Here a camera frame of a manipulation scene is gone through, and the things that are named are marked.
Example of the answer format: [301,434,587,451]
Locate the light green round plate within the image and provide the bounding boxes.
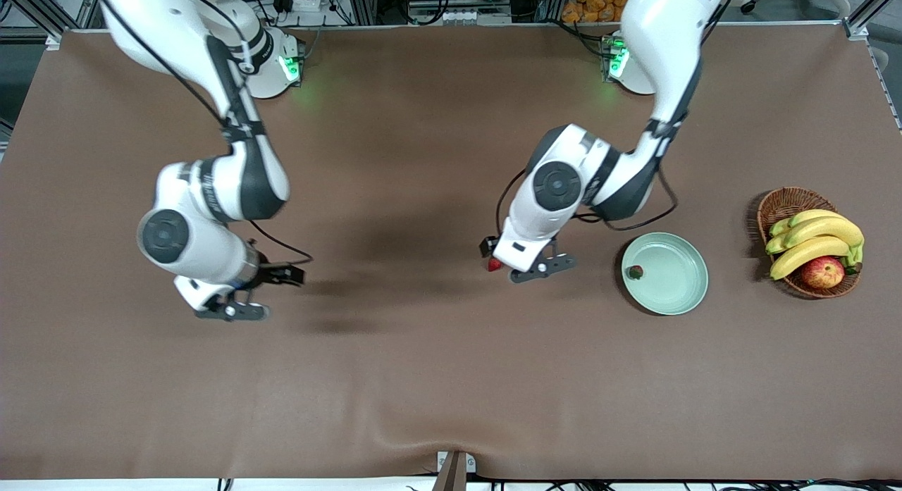
[621,232,709,316]

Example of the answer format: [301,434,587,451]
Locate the yellow banana bunch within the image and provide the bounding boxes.
[765,209,865,281]

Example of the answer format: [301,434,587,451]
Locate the orange bread pile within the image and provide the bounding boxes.
[562,0,631,24]

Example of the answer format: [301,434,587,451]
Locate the metal table clamp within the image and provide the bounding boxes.
[431,450,478,491]

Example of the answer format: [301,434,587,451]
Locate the brown wicker basket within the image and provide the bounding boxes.
[757,187,862,299]

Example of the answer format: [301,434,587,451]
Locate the white socket bar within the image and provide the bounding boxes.
[407,8,513,27]

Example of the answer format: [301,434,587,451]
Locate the aluminium frame corner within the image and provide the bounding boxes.
[0,0,66,51]
[842,0,902,131]

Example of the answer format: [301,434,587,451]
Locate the red yellow apple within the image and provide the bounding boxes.
[801,256,846,290]

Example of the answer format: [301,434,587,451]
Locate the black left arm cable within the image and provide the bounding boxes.
[495,0,680,263]

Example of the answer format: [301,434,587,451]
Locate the brown table cloth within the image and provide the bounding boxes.
[0,23,902,481]

